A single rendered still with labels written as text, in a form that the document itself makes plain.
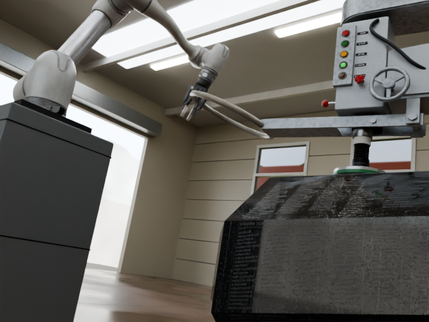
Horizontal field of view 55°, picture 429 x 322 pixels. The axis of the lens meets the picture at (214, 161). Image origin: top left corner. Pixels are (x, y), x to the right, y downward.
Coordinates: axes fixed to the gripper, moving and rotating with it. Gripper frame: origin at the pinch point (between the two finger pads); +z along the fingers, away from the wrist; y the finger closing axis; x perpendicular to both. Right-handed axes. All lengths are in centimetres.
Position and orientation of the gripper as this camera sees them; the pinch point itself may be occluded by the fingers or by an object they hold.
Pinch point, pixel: (187, 113)
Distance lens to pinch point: 221.4
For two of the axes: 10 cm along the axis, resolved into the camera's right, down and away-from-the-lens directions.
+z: -4.8, 8.8, -0.3
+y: 8.3, 4.4, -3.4
